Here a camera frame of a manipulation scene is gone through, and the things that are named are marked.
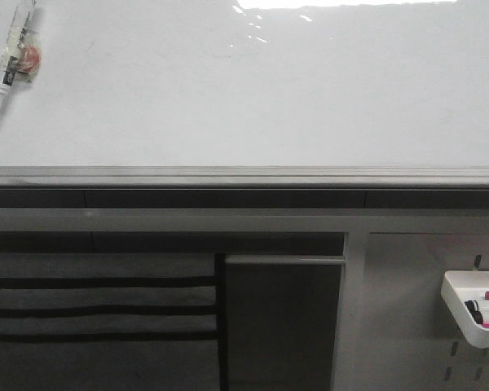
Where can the white black whiteboard marker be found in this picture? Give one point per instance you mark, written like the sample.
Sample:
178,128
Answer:
21,56

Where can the dark grey flat panel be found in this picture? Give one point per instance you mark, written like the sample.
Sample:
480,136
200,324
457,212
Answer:
282,317

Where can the grey slotted pegboard panel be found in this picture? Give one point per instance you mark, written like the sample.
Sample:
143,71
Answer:
409,339

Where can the white plastic marker tray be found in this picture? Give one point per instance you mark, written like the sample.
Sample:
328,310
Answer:
459,286

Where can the black capped marker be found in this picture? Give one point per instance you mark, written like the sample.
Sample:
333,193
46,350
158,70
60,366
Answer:
474,305

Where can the grey metal shelf frame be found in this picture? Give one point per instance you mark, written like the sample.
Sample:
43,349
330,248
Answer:
356,225

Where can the white whiteboard with frame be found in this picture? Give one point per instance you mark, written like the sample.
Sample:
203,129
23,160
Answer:
253,93

